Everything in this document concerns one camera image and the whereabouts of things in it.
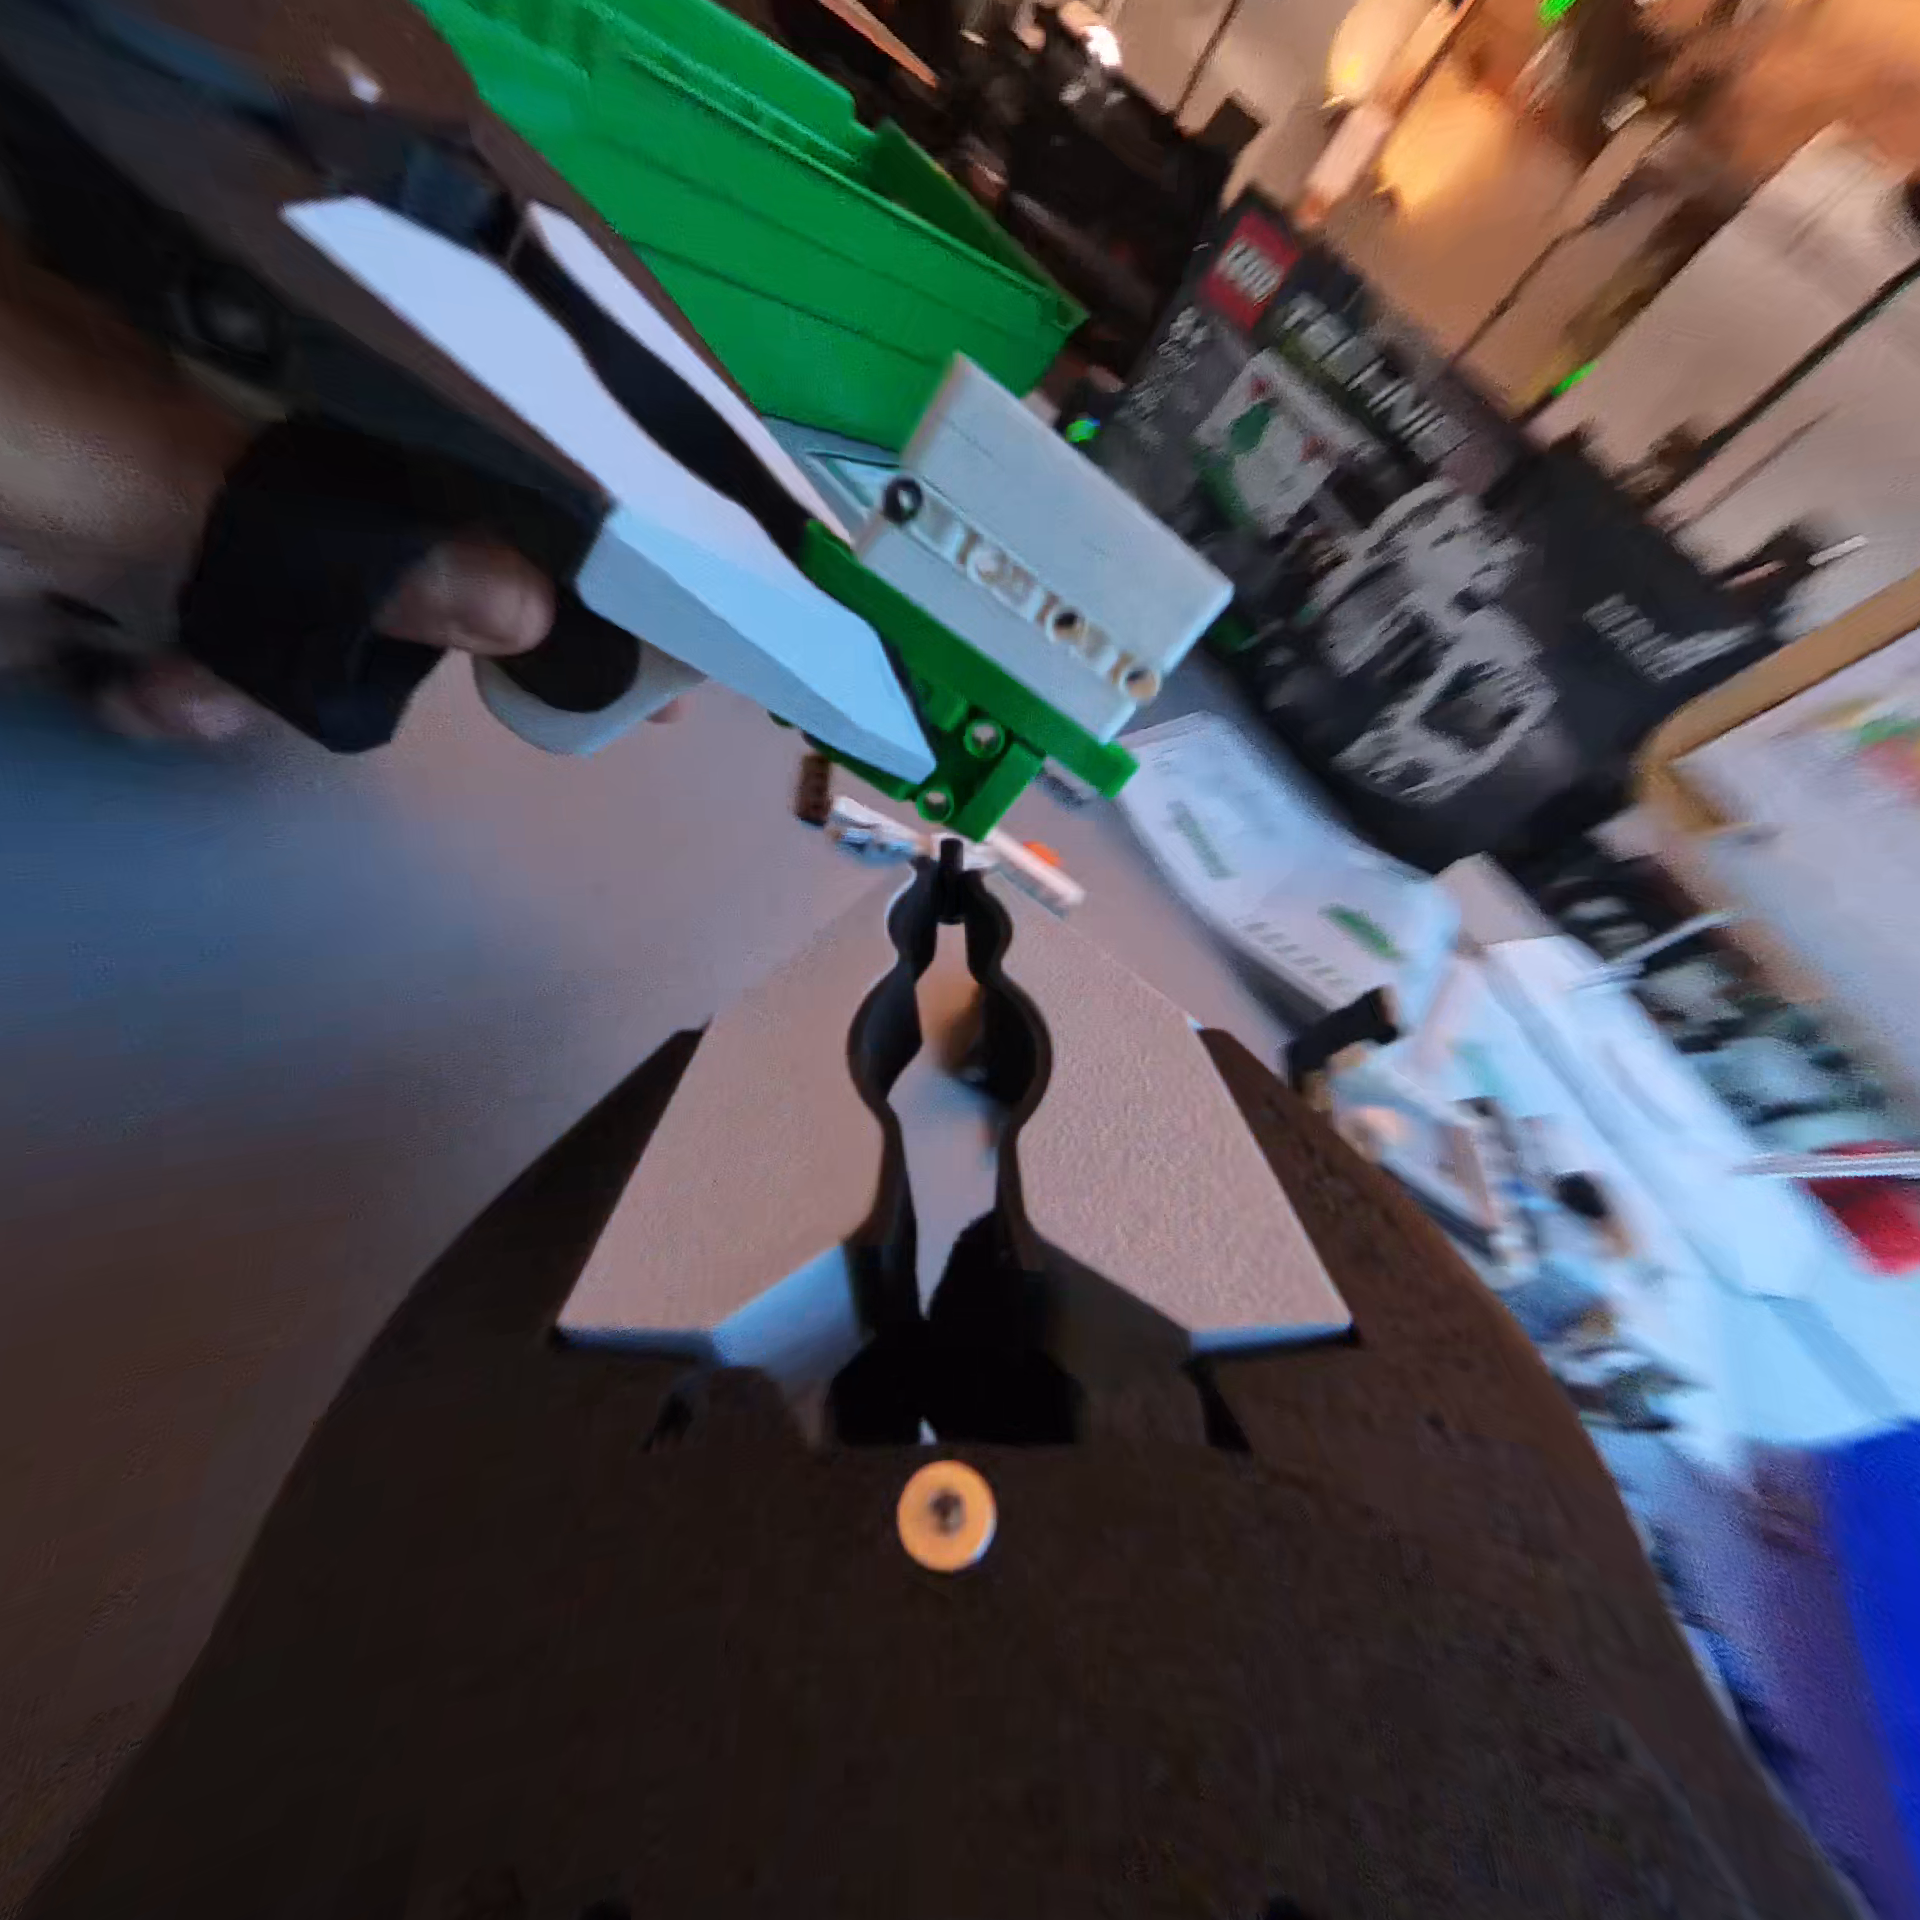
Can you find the small brown lego piece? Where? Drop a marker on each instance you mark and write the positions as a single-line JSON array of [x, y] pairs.
[[811, 786]]

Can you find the blue container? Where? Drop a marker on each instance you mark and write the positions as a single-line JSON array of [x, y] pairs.
[[1875, 1622]]

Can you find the white instruction booklet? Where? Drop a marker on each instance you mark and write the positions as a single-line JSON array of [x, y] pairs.
[[1290, 870]]

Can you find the green plastic bin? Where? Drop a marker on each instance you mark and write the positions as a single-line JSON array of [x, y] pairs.
[[779, 194]]

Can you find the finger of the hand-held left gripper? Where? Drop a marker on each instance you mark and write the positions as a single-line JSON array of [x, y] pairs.
[[661, 541], [675, 360]]

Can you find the green and grey lego assembly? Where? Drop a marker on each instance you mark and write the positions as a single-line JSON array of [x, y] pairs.
[[1035, 541]]

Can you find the white lego beam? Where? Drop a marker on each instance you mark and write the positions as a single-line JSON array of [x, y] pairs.
[[1020, 879]]

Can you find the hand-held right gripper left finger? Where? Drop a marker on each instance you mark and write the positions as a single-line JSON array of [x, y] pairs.
[[749, 1142]]

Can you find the wooden clipboard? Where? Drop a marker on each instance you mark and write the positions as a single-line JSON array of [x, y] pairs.
[[1723, 720]]

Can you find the clipboard with instruction sheet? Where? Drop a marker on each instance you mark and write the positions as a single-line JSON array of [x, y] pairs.
[[1828, 809]]

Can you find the person's left hand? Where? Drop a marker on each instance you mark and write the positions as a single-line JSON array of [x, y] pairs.
[[473, 600]]

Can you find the black lego set box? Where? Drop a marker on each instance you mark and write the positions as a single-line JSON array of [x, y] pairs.
[[1424, 600]]

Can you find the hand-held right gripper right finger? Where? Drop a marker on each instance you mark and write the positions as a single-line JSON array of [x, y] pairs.
[[1155, 1154]]

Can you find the small black lego pin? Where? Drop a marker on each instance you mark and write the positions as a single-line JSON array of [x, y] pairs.
[[953, 879]]

